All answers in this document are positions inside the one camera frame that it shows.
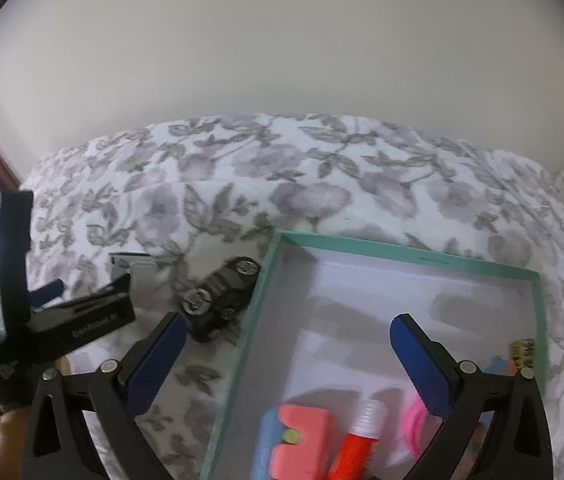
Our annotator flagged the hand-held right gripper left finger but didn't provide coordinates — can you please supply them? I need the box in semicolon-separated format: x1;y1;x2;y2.
22;311;187;480

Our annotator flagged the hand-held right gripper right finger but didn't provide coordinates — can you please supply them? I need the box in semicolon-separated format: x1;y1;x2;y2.
390;313;554;480

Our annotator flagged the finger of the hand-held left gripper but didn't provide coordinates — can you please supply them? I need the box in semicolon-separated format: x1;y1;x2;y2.
0;190;34;341
29;280;66;306

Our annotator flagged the grey floral blanket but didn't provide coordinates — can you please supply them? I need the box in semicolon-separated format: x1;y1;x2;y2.
19;112;564;480

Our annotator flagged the black toy car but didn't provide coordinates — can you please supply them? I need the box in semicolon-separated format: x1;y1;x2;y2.
180;255;263;343

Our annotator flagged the teal cardboard box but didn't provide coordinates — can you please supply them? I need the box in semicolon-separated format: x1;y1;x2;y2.
199;230;548;480

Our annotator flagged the red glue stick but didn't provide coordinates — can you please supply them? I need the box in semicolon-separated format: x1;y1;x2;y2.
327;399;387;480

